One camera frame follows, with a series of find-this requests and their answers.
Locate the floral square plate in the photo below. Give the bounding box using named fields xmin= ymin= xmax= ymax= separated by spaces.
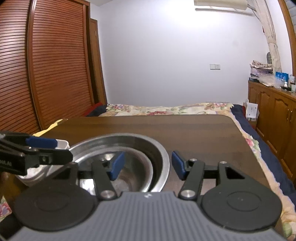
xmin=16 ymin=138 xmax=70 ymax=188

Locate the medium steel bowl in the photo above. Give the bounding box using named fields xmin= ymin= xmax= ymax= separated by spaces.
xmin=76 ymin=147 xmax=153 ymax=195

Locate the large steel bowl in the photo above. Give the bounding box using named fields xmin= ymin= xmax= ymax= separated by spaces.
xmin=70 ymin=133 xmax=170 ymax=192

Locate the small steel bowl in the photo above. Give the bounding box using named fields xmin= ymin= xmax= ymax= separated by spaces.
xmin=111 ymin=159 xmax=153 ymax=194

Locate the yellow plush toy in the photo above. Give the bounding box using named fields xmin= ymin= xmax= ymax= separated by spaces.
xmin=33 ymin=118 xmax=68 ymax=137

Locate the wooden door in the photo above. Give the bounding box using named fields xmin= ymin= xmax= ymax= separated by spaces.
xmin=89 ymin=19 xmax=107 ymax=105

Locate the white paper bag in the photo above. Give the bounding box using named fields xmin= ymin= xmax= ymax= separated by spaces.
xmin=244 ymin=102 xmax=258 ymax=121

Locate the floral bed blanket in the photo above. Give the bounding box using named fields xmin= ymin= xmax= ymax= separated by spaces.
xmin=1 ymin=114 xmax=283 ymax=240

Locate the wooden sideboard cabinet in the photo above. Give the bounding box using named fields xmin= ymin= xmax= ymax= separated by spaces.
xmin=248 ymin=81 xmax=296 ymax=182

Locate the wooden louvered wardrobe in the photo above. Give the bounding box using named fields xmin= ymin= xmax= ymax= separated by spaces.
xmin=1 ymin=1 xmax=94 ymax=133

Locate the stack of folded cloths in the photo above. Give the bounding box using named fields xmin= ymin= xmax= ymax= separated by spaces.
xmin=250 ymin=60 xmax=273 ymax=81

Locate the blue box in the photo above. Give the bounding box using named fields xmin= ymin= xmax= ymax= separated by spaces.
xmin=275 ymin=72 xmax=289 ymax=82

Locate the white air conditioner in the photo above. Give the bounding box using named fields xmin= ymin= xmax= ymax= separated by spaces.
xmin=194 ymin=0 xmax=257 ymax=14

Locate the beige curtain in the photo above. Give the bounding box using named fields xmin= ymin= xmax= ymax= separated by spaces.
xmin=253 ymin=0 xmax=281 ymax=74

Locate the white wall switch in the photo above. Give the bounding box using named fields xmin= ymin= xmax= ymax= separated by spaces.
xmin=210 ymin=64 xmax=221 ymax=70

